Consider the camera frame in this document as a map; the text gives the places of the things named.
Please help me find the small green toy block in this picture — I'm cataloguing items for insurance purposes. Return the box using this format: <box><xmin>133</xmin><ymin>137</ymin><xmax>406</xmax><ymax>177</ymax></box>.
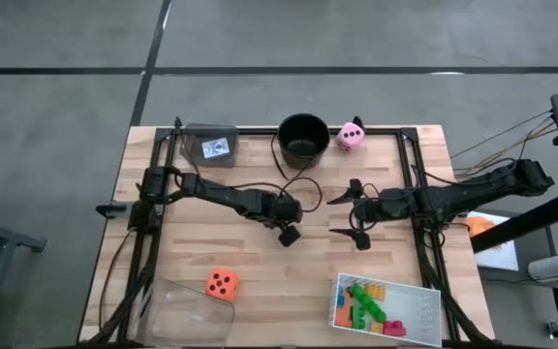
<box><xmin>351</xmin><ymin>305</ymin><xmax>368</xmax><ymax>331</ymax></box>

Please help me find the black aluminium table frame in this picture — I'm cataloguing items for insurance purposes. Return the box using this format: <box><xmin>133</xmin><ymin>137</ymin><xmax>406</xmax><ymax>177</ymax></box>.
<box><xmin>87</xmin><ymin>115</ymin><xmax>486</xmax><ymax>346</ymax></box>

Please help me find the smoky translucent plastic container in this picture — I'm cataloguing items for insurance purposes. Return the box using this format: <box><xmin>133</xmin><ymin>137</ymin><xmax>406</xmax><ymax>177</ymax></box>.
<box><xmin>179</xmin><ymin>123</ymin><xmax>239</xmax><ymax>169</ymax></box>

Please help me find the blue playing card box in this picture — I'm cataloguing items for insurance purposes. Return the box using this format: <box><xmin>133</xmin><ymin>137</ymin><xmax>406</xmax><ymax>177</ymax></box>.
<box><xmin>201</xmin><ymin>137</ymin><xmax>232</xmax><ymax>160</ymax></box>

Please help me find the black metal beam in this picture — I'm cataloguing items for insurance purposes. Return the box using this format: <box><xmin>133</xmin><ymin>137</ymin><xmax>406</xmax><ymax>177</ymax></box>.
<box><xmin>470</xmin><ymin>189</ymin><xmax>558</xmax><ymax>254</ymax></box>

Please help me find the white paper roll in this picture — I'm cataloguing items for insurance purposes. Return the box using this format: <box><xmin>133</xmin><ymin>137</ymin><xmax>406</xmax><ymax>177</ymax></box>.
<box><xmin>528</xmin><ymin>252</ymin><xmax>558</xmax><ymax>281</ymax></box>

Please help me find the red two-stud toy block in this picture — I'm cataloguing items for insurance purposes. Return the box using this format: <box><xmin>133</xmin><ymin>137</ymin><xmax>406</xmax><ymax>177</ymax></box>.
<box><xmin>382</xmin><ymin>319</ymin><xmax>408</xmax><ymax>338</ymax></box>

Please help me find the white perforated plastic bin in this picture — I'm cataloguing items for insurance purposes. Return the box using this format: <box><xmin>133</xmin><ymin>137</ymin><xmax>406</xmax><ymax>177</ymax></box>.
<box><xmin>326</xmin><ymin>271</ymin><xmax>444</xmax><ymax>348</ymax></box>

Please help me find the long green toy block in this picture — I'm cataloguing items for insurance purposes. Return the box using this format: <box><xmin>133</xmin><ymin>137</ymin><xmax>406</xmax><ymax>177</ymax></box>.
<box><xmin>348</xmin><ymin>283</ymin><xmax>388</xmax><ymax>324</ymax></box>

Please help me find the black jack-o-lantern bucket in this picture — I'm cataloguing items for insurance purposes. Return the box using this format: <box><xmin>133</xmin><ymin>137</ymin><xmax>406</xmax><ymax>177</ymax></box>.
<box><xmin>269</xmin><ymin>113</ymin><xmax>332</xmax><ymax>181</ymax></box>

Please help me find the tan cable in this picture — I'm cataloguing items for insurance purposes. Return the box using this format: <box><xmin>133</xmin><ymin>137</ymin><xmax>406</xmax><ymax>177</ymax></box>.
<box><xmin>452</xmin><ymin>120</ymin><xmax>556</xmax><ymax>178</ymax></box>

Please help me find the thin brown cable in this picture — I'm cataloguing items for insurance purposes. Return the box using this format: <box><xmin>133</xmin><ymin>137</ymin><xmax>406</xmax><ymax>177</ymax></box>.
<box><xmin>98</xmin><ymin>230</ymin><xmax>135</xmax><ymax>331</ymax></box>

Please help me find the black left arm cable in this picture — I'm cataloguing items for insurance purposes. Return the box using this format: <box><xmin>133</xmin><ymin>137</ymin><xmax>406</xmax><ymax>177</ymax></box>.
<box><xmin>230</xmin><ymin>176</ymin><xmax>325</xmax><ymax>214</ymax></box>

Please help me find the orange foam die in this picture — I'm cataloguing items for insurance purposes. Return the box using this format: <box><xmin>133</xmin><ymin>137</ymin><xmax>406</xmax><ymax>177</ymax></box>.
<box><xmin>204</xmin><ymin>268</ymin><xmax>240</xmax><ymax>302</ymax></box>

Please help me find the large orange toy block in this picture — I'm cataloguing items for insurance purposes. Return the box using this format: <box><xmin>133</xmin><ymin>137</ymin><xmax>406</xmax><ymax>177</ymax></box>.
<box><xmin>334</xmin><ymin>290</ymin><xmax>357</xmax><ymax>329</ymax></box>

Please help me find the orange object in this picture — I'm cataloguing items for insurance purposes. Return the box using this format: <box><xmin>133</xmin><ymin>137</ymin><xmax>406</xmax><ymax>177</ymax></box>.
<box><xmin>466</xmin><ymin>215</ymin><xmax>498</xmax><ymax>238</ymax></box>

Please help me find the clear plastic container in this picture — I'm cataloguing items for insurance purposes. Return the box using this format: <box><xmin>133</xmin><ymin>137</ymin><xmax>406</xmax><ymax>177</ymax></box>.
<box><xmin>133</xmin><ymin>278</ymin><xmax>235</xmax><ymax>349</ymax></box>

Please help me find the pink plush die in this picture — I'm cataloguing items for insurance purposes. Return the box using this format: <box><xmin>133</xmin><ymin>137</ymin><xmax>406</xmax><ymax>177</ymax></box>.
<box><xmin>334</xmin><ymin>121</ymin><xmax>366</xmax><ymax>152</ymax></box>

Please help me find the white side table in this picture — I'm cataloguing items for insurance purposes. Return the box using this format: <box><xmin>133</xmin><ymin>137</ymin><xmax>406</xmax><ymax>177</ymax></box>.
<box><xmin>465</xmin><ymin>210</ymin><xmax>520</xmax><ymax>271</ymax></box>

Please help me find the yellow two-stud toy block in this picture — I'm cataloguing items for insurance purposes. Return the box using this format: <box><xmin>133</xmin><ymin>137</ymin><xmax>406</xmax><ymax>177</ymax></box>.
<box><xmin>363</xmin><ymin>283</ymin><xmax>388</xmax><ymax>301</ymax></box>

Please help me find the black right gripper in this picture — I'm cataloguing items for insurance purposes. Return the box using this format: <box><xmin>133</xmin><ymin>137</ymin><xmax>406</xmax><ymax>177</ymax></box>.
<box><xmin>325</xmin><ymin>178</ymin><xmax>415</xmax><ymax>252</ymax></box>

